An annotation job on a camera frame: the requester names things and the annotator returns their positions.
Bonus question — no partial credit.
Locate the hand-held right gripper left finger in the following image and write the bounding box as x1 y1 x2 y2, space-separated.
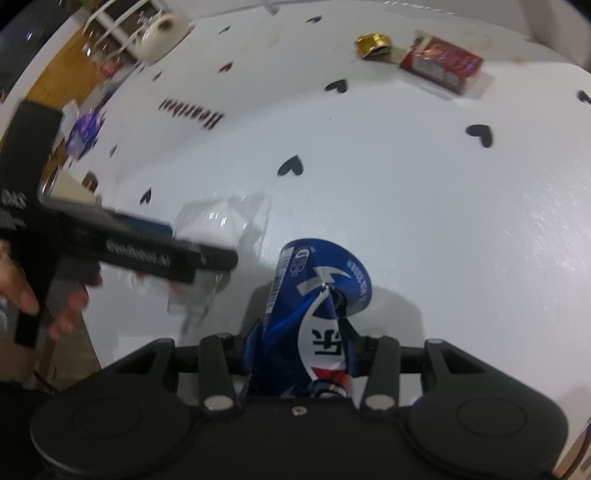
111 318 265 412

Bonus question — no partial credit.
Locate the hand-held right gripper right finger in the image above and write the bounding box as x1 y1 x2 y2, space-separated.
341 320 488 412

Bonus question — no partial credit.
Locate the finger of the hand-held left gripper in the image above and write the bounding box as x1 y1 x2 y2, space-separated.
108 211 175 241
194 244 239 274

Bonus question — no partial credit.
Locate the clear plastic wrapper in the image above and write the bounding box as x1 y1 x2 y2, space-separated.
167 194 273 335

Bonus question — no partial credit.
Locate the crushed blue drink can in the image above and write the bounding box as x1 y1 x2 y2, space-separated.
249 237 377 400

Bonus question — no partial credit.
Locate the person's left hand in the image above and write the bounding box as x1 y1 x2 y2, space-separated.
0 240 103 340

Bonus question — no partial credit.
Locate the blue printed packet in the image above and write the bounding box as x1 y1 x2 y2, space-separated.
65 111 106 160

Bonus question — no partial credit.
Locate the white heart-print table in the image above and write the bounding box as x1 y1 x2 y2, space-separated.
39 0 591 476

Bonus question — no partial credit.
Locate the white rack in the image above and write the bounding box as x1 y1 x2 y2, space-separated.
81 0 158 65

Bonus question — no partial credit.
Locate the gold bottle cap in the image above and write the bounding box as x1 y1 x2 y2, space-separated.
355 33 393 60

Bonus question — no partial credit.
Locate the red cigarette pack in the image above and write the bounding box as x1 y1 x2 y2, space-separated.
399 32 492 97

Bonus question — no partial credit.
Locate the thin dark cable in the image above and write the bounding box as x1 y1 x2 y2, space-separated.
34 344 63 395

